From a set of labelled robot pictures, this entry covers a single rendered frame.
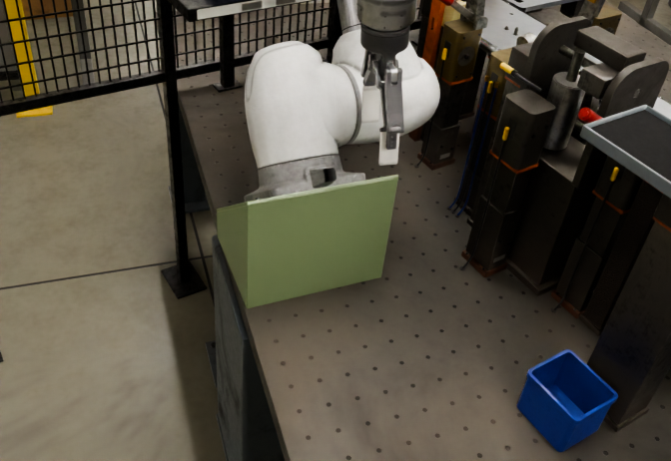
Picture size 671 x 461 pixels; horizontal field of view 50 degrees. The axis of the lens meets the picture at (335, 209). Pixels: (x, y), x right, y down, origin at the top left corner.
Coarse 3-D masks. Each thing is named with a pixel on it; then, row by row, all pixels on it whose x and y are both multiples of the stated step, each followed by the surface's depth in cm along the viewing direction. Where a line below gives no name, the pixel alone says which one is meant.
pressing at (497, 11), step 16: (464, 0) 176; (496, 0) 177; (496, 16) 170; (512, 16) 170; (528, 16) 171; (496, 32) 163; (512, 32) 163; (528, 32) 164; (480, 48) 158; (496, 48) 155
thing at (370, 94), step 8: (368, 88) 123; (376, 88) 123; (368, 96) 124; (376, 96) 124; (368, 104) 125; (376, 104) 125; (368, 112) 126; (376, 112) 126; (368, 120) 127; (376, 120) 127
